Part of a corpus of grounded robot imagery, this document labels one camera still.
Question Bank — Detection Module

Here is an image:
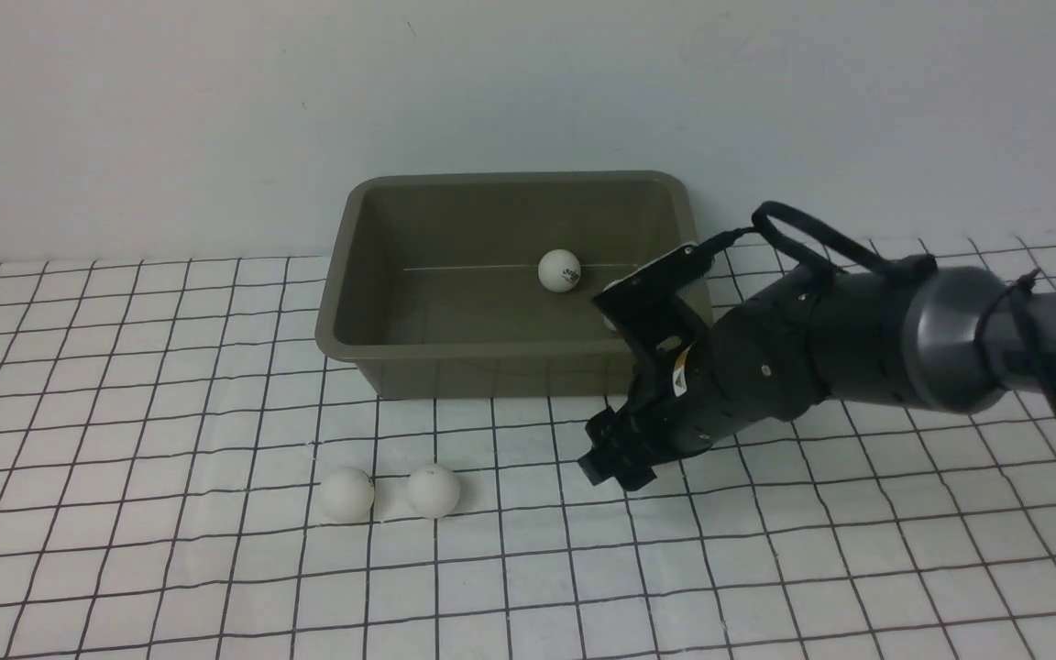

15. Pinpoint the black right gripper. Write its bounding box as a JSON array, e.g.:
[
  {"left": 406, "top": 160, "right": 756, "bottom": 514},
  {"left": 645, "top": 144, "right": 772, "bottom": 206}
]
[{"left": 577, "top": 335, "right": 827, "bottom": 492}]

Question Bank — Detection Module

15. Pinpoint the white ping-pong ball with logo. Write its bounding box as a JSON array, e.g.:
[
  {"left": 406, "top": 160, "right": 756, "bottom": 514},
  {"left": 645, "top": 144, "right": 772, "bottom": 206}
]
[{"left": 538, "top": 249, "right": 582, "bottom": 293}]

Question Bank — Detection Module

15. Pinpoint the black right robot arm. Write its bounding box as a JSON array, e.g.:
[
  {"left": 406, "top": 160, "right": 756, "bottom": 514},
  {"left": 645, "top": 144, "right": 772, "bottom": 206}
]
[{"left": 578, "top": 267, "right": 1056, "bottom": 491}]

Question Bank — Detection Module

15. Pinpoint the olive green plastic bin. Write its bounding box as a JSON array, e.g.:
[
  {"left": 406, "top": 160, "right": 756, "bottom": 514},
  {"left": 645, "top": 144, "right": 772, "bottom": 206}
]
[{"left": 314, "top": 170, "right": 699, "bottom": 400}]

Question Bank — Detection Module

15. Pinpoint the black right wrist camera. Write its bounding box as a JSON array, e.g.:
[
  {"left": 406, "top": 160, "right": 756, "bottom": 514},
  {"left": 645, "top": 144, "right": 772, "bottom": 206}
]
[{"left": 592, "top": 243, "right": 715, "bottom": 373}]

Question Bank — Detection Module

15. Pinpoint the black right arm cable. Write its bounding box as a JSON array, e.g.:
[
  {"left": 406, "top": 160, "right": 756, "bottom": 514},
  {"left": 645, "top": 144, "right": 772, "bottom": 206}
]
[{"left": 708, "top": 201, "right": 937, "bottom": 276}]

